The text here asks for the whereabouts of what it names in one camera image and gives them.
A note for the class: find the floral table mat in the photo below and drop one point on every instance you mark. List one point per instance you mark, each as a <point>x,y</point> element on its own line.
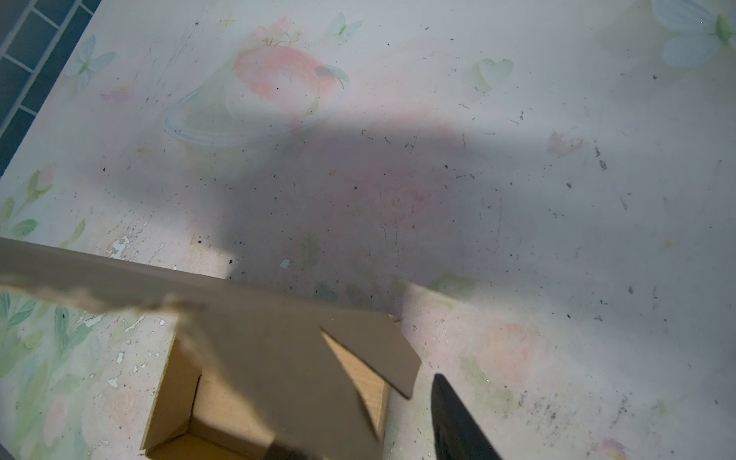
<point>543,192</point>

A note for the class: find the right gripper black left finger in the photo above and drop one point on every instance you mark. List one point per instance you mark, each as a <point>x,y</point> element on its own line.
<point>277,451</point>

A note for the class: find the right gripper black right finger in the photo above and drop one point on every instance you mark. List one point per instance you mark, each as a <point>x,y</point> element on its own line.
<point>456,434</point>

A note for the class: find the brown cardboard paper box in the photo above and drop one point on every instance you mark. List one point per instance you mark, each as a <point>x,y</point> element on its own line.
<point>273,349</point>

